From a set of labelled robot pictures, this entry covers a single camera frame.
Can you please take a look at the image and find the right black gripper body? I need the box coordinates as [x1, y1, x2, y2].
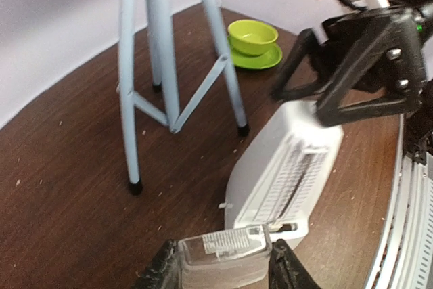
[383, 1, 432, 115]

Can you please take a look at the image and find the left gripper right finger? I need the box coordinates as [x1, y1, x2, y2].
[269, 239, 321, 289]

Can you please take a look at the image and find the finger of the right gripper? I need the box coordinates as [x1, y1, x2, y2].
[314, 9, 424, 127]
[270, 14, 393, 102]

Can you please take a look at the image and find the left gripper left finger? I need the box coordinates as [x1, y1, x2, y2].
[131, 239, 182, 289]

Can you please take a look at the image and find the clear metronome front cover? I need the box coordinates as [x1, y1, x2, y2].
[178, 225, 272, 289]

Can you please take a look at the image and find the white metronome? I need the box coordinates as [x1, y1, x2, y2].
[224, 100, 344, 248]

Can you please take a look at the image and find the white perforated music stand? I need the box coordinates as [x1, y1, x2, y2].
[118, 0, 250, 195]

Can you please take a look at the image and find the green saucer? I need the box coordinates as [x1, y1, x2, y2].
[231, 43, 283, 70]

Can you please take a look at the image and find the green bowl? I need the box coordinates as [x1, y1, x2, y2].
[227, 19, 279, 56]

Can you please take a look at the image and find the front aluminium rail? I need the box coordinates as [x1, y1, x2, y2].
[364, 116, 432, 288]

